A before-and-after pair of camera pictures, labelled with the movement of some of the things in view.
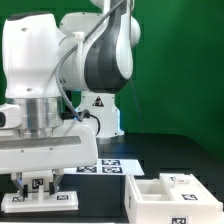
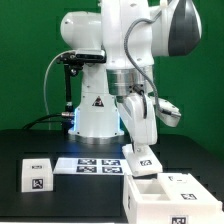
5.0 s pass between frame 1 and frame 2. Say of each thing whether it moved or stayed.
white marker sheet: stayed
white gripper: moved
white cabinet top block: stayed
